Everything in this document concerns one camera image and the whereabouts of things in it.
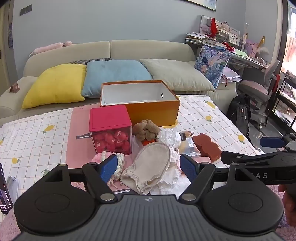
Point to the brown bear-shaped sponge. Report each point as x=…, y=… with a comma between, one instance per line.
x=207, y=146

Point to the black metal rack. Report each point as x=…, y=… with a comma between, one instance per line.
x=285, y=99

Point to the white plastic strip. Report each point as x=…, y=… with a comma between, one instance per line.
x=122, y=191

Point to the cartoon print pillow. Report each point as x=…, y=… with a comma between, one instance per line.
x=210, y=62

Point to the silver foil packet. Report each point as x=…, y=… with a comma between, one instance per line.
x=191, y=144

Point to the pink grey desk chair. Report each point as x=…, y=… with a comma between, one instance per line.
x=254, y=89

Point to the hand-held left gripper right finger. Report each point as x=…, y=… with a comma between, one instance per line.
x=188, y=168

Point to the blue pillow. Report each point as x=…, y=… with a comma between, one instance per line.
x=113, y=74

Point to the brown knotted plush ball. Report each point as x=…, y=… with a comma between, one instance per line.
x=145, y=129

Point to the person's right hand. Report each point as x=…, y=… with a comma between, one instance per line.
x=291, y=204

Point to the small pink stand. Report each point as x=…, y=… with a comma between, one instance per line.
x=15, y=87

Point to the wall poster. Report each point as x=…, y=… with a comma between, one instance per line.
x=10, y=34

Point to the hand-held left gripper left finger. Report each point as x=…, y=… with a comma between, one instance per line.
x=108, y=168

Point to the white crumpled plastic bag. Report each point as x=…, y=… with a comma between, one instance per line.
x=170, y=138

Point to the red lid clear box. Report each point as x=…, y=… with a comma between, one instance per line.
x=108, y=118

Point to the black smartphone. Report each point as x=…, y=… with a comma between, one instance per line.
x=4, y=192

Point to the pink bolster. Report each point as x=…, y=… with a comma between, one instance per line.
x=48, y=48

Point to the lemon print checked tablecloth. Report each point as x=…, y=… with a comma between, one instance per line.
x=34, y=139

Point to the pink white fluffy scrunchie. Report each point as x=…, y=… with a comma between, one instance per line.
x=98, y=158

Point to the pile of red sachets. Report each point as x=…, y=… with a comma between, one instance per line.
x=111, y=140

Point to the orange cardboard box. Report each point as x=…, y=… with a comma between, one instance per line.
x=152, y=111

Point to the red hanging ornament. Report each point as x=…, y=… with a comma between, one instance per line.
x=213, y=26

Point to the houndstooth cloth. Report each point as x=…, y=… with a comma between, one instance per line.
x=92, y=61

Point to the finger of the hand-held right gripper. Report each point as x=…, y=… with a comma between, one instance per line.
x=272, y=141
x=245, y=158

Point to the grey-green pillow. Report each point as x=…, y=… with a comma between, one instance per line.
x=175, y=74

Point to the yellow pillow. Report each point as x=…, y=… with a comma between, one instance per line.
x=55, y=85

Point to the white device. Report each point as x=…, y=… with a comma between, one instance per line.
x=13, y=187

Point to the stack of books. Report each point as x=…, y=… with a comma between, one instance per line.
x=196, y=38

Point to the framed wall picture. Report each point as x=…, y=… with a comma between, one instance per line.
x=203, y=4

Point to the pink sponge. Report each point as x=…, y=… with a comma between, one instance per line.
x=201, y=160

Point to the purple plush bag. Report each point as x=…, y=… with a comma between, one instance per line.
x=253, y=47

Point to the beige bath mitt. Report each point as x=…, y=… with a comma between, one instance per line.
x=150, y=160

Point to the dark wall switch panel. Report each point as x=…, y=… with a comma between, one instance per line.
x=25, y=11

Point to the white desktop shelf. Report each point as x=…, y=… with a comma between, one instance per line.
x=227, y=31

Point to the black backpack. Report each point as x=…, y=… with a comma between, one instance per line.
x=240, y=111

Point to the orange crocheted toy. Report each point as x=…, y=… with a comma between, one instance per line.
x=148, y=142

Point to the beige sofa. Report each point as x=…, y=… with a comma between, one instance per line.
x=97, y=49

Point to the cluttered desk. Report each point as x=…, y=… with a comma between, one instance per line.
x=247, y=60

